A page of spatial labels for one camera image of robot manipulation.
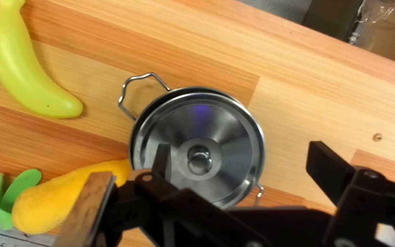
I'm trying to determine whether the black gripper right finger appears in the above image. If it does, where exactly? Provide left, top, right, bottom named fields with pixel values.
left=306, top=140, right=395, bottom=247

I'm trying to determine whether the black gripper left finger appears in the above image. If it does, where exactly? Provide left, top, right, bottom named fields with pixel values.
left=100, top=143, right=217, bottom=247

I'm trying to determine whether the round steel pot lid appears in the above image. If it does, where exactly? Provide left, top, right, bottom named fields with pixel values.
left=132, top=91, right=266, bottom=210

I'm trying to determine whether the small steel pot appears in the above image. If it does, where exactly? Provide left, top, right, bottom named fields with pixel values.
left=117, top=72, right=268, bottom=212

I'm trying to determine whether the wooden counter board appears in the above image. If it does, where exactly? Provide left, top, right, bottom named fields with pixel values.
left=0, top=0, right=395, bottom=247

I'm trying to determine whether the yellow toy banana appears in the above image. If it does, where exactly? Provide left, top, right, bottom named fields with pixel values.
left=0, top=0, right=85, bottom=121

